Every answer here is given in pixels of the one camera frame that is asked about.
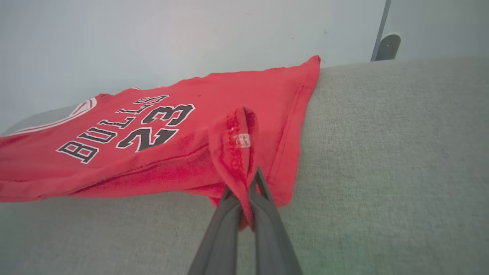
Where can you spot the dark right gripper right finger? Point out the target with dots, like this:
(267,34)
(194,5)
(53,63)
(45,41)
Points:
(271,244)

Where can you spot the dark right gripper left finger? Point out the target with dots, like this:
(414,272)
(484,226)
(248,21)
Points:
(221,244)

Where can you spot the red Bulls basketball jersey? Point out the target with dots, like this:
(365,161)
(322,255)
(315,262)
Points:
(191,160)

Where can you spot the grey fabric sofa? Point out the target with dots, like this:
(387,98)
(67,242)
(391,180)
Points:
(382,172)

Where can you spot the dark rounded metal bracket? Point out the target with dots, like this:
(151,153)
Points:
(387,47)

